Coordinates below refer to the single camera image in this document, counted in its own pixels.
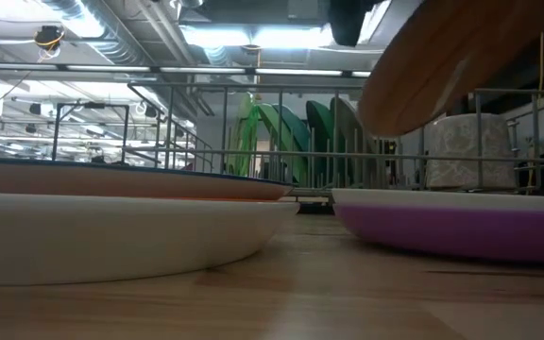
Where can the light green plate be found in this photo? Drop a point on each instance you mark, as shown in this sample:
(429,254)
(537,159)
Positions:
(272,125)

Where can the teal plate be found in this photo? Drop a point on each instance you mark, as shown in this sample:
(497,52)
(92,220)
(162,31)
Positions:
(298,130)

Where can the orange plate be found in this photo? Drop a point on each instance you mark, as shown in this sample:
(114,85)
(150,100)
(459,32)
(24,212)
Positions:
(418,85)

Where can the blue white striped plate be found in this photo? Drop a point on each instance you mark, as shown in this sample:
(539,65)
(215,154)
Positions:
(111,181)

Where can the black overhead camera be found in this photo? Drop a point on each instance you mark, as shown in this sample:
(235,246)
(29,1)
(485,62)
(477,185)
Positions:
(47,37)

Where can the grey plate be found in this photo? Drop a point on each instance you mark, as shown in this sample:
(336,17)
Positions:
(350,127)

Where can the purple plate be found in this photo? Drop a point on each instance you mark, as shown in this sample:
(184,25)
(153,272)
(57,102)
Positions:
(442,233)

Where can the patterned white cup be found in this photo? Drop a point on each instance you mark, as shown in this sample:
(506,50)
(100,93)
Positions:
(456,151)

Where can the dark green plate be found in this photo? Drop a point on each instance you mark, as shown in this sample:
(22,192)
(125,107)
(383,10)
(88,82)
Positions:
(320,127)

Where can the black background frame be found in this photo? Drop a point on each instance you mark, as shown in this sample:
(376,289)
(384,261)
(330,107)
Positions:
(56,132)

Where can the black overhead beam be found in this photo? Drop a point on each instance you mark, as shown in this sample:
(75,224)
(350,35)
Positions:
(158,63)

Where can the large white plate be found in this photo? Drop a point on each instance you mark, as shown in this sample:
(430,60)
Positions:
(111,236)

